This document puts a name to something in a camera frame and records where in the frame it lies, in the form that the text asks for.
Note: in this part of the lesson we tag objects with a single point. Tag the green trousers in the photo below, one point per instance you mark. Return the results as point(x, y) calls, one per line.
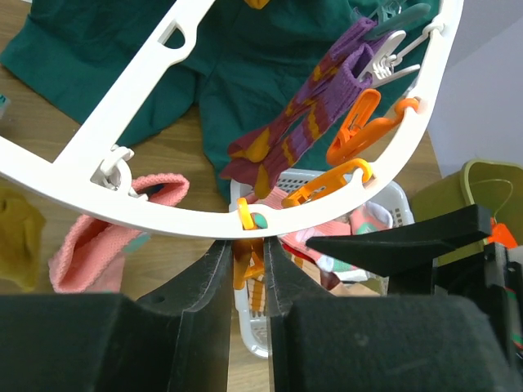
point(246, 66)

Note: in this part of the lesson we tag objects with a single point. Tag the purple striped hanging sock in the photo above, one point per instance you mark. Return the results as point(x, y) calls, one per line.
point(259, 157)

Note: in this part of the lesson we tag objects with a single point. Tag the white laundry basket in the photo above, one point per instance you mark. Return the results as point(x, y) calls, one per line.
point(252, 324)

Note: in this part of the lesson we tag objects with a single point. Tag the pink patterned sock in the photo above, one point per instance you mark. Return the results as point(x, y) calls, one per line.
point(92, 257)
point(312, 243)

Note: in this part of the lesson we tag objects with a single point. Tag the olive green plastic bin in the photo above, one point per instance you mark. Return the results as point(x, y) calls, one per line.
point(494, 185)

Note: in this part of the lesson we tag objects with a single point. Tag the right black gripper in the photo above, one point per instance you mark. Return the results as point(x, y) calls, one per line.
point(492, 278)

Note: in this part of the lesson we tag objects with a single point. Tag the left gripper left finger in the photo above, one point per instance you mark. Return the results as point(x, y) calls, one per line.
point(175, 338)

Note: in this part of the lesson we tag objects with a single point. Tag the white clothespin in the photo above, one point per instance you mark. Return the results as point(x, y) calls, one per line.
point(381, 68)

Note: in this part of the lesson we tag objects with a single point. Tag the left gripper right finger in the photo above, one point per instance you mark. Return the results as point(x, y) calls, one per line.
point(402, 342)

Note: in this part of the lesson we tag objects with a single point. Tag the orange clothespin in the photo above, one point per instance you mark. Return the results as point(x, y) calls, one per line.
point(327, 183)
point(248, 252)
point(357, 132)

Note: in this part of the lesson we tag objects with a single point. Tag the orange clothespin right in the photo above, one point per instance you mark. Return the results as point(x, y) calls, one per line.
point(357, 132)

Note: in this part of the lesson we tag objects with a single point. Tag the mustard yellow hanging socks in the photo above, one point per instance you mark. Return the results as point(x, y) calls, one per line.
point(257, 4)

